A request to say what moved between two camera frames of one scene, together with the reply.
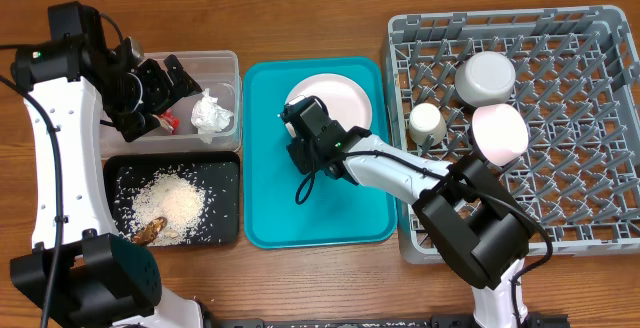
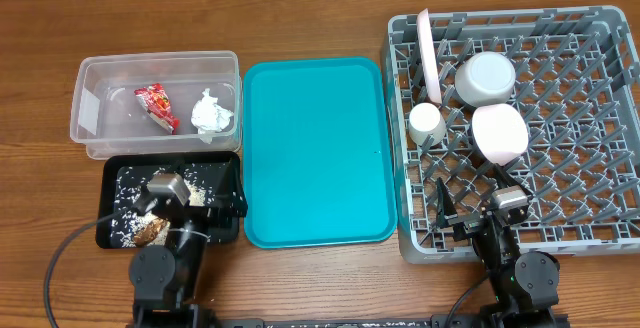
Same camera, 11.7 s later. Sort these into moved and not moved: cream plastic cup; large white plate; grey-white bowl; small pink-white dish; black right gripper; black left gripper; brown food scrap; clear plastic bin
Moved: large white plate; black left gripper; black right gripper
Not moved: small pink-white dish; clear plastic bin; cream plastic cup; grey-white bowl; brown food scrap
